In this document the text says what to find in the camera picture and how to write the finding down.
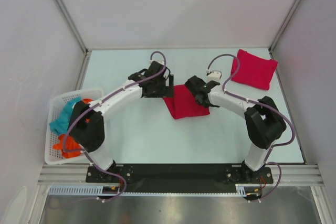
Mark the orange t shirt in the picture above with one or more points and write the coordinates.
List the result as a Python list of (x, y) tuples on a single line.
[(70, 144)]

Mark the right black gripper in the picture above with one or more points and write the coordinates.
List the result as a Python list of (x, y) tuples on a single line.
[(212, 105)]

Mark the grey slotted cable duct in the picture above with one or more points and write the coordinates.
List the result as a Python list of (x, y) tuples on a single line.
[(109, 191)]

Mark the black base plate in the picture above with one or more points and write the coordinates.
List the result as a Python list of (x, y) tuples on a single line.
[(185, 175)]

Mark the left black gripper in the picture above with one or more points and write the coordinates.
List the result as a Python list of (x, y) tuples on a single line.
[(161, 94)]

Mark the magenta t shirt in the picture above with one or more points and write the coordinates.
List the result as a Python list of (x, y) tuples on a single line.
[(253, 71), (183, 105)]

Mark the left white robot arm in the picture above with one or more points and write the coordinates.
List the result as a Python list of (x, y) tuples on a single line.
[(88, 120)]

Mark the white plastic laundry basket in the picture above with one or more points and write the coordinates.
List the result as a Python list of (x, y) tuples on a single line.
[(60, 110)]

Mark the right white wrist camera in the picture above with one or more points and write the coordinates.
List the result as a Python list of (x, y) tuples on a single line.
[(213, 75)]

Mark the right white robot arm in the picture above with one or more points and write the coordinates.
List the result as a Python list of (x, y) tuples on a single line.
[(263, 121)]

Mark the teal t shirt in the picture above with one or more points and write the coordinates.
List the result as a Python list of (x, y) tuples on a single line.
[(60, 125)]

